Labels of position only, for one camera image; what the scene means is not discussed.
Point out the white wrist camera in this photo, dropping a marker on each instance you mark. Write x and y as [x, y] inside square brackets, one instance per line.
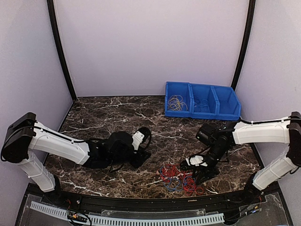
[193, 162]
[137, 139]

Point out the white slotted cable duct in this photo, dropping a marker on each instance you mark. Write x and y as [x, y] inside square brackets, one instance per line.
[80, 219]

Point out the middle blue storage bin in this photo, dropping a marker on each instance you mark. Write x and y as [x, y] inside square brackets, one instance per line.
[204, 102]

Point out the black right corner post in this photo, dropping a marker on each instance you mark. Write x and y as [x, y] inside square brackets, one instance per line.
[244, 45]

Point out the blue storage bin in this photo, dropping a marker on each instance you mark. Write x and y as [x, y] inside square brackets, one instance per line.
[204, 102]
[178, 99]
[229, 105]

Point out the black corner post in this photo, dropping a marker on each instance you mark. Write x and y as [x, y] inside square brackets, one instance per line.
[59, 49]
[244, 45]

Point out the black front rail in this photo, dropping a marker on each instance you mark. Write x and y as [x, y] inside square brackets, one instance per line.
[271, 205]

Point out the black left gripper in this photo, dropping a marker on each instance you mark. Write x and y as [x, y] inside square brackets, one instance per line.
[140, 159]

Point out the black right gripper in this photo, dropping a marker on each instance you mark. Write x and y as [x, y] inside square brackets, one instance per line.
[203, 172]

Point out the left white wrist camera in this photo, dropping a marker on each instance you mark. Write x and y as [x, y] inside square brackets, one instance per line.
[137, 139]

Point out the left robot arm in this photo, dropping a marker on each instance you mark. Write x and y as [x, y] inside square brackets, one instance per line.
[27, 134]

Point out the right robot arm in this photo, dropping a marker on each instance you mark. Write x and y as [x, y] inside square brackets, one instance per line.
[286, 130]

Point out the black left corner post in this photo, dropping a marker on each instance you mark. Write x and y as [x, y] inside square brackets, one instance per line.
[59, 49]

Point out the left blue storage bin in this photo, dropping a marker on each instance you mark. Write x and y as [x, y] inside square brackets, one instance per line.
[178, 99]

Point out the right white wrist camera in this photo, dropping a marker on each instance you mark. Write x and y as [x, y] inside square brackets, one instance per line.
[193, 162]

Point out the right blue storage bin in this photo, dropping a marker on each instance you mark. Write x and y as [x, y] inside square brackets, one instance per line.
[229, 105]

